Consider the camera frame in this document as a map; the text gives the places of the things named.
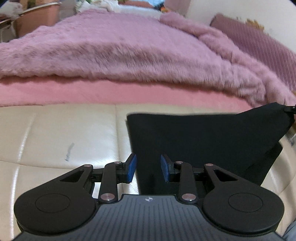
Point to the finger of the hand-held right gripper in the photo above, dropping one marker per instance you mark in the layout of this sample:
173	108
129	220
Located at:
291	109

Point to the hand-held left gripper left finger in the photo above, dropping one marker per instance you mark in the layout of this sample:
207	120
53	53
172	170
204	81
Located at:
131	168

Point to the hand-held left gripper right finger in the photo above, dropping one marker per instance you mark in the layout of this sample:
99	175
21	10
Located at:
164	168

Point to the black pants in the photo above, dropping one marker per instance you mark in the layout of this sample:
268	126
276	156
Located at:
208	139

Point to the purple quilted pillow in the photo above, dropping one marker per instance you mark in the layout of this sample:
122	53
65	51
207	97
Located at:
266	46

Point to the pink bed sheet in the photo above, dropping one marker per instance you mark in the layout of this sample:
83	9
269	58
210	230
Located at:
92	95

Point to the yellow plush toy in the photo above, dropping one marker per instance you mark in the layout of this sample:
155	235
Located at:
253	23

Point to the pink fluffy blanket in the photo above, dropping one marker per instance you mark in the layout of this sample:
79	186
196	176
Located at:
115	51

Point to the person's leg in blue jeans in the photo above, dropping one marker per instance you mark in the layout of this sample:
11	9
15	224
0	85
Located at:
291	233

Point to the white bed cover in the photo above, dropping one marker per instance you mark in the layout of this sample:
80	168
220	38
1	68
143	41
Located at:
138	11

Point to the colourful small toy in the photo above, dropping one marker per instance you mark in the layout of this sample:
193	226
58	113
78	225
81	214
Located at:
163	8

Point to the white clothes pile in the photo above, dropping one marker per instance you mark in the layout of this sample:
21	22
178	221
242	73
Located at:
111	5

